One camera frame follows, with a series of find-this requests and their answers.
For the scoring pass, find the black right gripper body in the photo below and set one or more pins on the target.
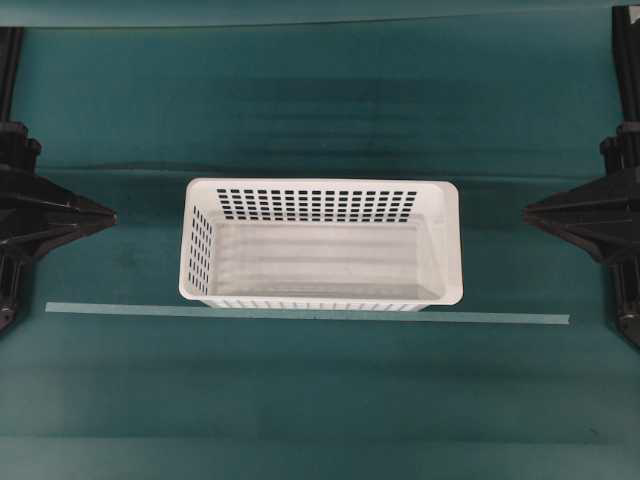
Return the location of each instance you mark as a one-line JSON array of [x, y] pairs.
[[600, 217]]

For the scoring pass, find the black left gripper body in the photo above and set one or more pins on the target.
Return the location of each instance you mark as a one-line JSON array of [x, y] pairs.
[[38, 216]]

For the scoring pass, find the white perforated plastic basket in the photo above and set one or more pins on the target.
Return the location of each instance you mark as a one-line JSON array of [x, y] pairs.
[[321, 244]]

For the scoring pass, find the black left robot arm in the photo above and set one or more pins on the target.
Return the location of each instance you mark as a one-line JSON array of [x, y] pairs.
[[19, 151]]

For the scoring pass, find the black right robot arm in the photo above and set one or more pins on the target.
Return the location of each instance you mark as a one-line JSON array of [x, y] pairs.
[[621, 151]]

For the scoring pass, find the light green tape strip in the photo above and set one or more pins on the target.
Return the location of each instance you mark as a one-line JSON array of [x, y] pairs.
[[427, 316]]

